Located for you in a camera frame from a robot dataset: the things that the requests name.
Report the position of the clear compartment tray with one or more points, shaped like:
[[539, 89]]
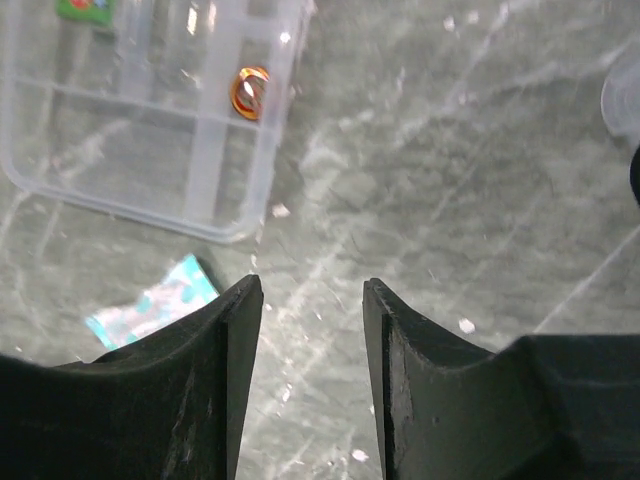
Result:
[[136, 120]]

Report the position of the small green box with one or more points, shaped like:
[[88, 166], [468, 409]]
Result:
[[95, 12]]

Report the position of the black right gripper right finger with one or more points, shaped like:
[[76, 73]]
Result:
[[545, 407]]

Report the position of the small red round item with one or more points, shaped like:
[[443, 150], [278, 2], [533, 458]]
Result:
[[247, 90]]

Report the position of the clear first aid box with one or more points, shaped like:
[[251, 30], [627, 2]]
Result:
[[620, 97]]

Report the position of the teal white tube box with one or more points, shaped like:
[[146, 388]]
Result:
[[185, 289]]

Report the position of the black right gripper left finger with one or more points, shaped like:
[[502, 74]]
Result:
[[169, 406]]

